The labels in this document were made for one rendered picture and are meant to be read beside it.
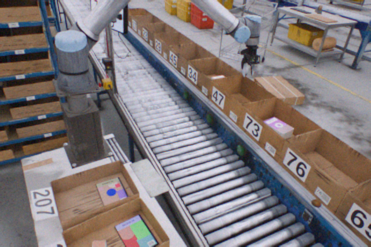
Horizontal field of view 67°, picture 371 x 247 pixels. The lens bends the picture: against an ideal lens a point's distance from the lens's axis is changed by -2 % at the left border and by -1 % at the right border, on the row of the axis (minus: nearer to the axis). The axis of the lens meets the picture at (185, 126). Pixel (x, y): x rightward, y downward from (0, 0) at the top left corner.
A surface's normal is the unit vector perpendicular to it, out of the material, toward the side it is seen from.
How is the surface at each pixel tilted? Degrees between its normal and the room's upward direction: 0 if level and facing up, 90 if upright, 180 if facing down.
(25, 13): 90
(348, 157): 89
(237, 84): 90
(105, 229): 0
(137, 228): 0
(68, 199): 1
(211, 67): 90
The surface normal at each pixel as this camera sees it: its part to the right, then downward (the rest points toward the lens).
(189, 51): 0.44, 0.52
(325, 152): -0.89, 0.21
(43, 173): 0.05, -0.82
